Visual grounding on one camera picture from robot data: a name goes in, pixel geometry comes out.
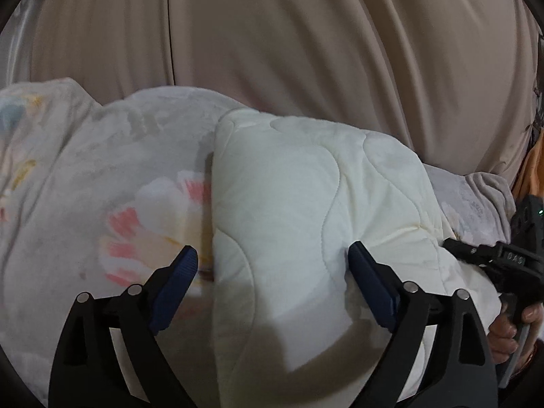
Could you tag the orange cloth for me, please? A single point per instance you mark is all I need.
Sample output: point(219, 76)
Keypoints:
point(531, 170)

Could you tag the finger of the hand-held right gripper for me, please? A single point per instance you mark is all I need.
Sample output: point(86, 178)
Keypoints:
point(467, 250)

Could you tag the person's right hand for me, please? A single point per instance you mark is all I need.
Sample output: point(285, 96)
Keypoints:
point(501, 338)

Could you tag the beige curtain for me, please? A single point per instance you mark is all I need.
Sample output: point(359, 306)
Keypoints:
point(276, 42)

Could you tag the floral fleece blanket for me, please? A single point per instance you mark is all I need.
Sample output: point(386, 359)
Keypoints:
point(85, 178)

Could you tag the cream quilted garment tan trim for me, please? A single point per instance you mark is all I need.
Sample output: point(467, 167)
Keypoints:
point(297, 199)

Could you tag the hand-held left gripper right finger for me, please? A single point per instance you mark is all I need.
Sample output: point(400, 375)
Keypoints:
point(374, 282)

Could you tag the translucent plastic sheet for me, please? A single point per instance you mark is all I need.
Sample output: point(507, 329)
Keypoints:
point(19, 38)

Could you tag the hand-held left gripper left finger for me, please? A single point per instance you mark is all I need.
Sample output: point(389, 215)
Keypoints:
point(178, 280)

